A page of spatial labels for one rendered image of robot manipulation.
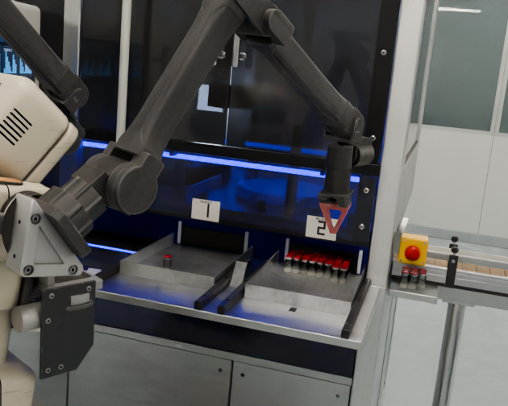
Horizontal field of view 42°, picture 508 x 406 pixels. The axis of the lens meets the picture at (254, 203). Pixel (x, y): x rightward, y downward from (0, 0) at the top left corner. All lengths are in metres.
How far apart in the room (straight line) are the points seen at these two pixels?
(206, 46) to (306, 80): 0.28
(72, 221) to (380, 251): 1.02
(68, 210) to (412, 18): 1.07
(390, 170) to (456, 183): 4.66
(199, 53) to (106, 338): 1.26
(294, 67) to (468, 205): 5.25
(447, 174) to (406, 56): 4.69
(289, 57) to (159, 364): 1.17
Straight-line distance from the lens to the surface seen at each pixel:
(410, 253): 1.75
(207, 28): 1.10
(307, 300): 1.59
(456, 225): 6.47
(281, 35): 1.18
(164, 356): 2.08
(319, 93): 1.34
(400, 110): 1.74
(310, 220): 1.80
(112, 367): 2.18
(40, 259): 0.99
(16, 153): 1.09
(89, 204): 0.99
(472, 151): 6.36
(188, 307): 1.53
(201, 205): 1.89
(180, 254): 1.93
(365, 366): 1.91
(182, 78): 1.07
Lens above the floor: 1.43
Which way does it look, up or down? 12 degrees down
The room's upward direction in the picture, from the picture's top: 5 degrees clockwise
